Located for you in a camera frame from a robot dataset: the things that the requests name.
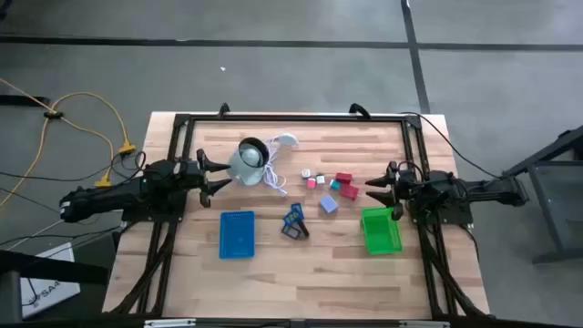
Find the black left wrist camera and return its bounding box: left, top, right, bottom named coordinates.
left=180, top=159, right=200, bottom=181

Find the white floor cable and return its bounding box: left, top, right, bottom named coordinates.
left=6, top=218, right=65, bottom=251

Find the white lamp cord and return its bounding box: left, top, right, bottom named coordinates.
left=261, top=135, right=290, bottom=198

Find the yellow extension cord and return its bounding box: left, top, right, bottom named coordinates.
left=0, top=77, right=115, bottom=190
left=0, top=90, right=138, bottom=209

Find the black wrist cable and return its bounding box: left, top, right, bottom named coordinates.
left=108, top=149, right=148, bottom=186
left=394, top=159, right=427, bottom=184

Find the black floor cable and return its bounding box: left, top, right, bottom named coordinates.
left=0, top=154, right=124, bottom=183
left=0, top=225, right=124, bottom=247

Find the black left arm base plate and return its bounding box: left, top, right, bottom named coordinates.
left=120, top=200, right=187, bottom=224

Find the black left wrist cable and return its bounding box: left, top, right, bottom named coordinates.
left=108, top=149, right=148, bottom=186

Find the black beam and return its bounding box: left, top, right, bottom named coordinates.
left=0, top=248, right=110, bottom=287

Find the white round cord switch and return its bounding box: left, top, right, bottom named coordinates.
left=274, top=132, right=301, bottom=149

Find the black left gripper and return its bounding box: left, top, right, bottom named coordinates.
left=174, top=149, right=234, bottom=210

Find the white printed box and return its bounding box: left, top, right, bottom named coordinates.
left=19, top=241, right=82, bottom=319

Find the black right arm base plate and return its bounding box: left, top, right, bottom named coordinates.
left=409, top=195, right=475, bottom=226

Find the blue digital timer black clip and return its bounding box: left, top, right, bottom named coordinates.
left=290, top=202, right=312, bottom=239

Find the silver table bracket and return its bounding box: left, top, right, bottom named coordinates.
left=143, top=318, right=197, bottom=328
left=398, top=320, right=451, bottom=328

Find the blue-grey multiport charger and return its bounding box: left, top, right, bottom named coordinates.
left=319, top=195, right=340, bottom=215

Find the black aluminium table frame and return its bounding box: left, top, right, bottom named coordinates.
left=102, top=111, right=492, bottom=320

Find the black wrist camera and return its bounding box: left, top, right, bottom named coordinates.
left=396, top=175, right=415, bottom=196
left=180, top=159, right=200, bottom=181

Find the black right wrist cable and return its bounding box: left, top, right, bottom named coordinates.
left=394, top=159, right=427, bottom=184

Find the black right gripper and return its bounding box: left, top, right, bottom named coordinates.
left=363, top=160, right=432, bottom=223

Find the blue plastic basket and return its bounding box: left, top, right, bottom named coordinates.
left=219, top=210, right=257, bottom=261

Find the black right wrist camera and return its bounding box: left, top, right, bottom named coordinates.
left=396, top=175, right=415, bottom=196

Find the green plastic basket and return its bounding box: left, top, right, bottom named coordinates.
left=361, top=206, right=404, bottom=256

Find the black side table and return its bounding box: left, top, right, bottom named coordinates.
left=502, top=123, right=583, bottom=265

